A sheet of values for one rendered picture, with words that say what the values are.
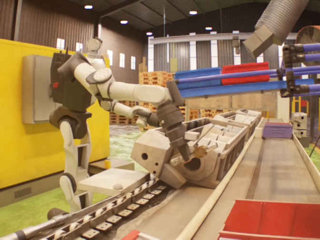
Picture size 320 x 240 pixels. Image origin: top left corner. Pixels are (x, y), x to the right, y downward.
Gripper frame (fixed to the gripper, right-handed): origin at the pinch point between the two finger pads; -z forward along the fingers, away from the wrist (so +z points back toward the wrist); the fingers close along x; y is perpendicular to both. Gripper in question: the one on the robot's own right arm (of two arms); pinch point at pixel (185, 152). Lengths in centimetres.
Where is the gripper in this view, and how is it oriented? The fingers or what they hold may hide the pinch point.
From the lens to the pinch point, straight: 99.2
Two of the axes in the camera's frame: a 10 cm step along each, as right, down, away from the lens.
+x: 4.1, -0.7, 9.1
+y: -8.2, 4.0, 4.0
